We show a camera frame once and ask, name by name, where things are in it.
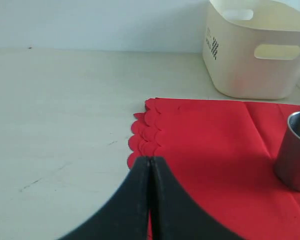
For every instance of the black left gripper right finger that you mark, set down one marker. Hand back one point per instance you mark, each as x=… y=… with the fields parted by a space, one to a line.
x=174 y=215

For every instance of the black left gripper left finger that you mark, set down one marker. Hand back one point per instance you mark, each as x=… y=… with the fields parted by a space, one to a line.
x=125 y=215

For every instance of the stainless steel cup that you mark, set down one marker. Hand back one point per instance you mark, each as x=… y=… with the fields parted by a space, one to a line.
x=287 y=164

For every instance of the red scalloped cloth mat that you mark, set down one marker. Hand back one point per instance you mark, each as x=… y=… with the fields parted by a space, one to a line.
x=222 y=152

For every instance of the cream plastic storage bin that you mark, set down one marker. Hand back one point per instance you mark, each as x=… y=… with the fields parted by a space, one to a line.
x=251 y=48

